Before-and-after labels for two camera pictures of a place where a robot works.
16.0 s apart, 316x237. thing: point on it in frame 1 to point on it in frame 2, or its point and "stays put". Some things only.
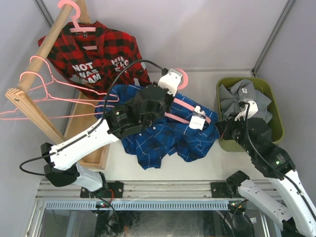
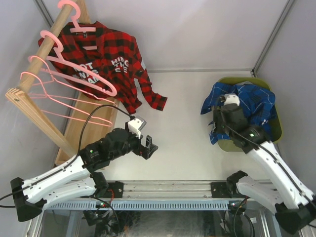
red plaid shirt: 97,57 stays put
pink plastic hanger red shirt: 76,28 stays put
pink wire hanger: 70,84 to 51,75
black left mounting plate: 115,190 stays put
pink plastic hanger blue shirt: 183,83 to 75,72
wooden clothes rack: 83,113 stays put
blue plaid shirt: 181,135 to 257,104
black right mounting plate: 220,190 stays put
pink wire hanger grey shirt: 53,98 to 47,95
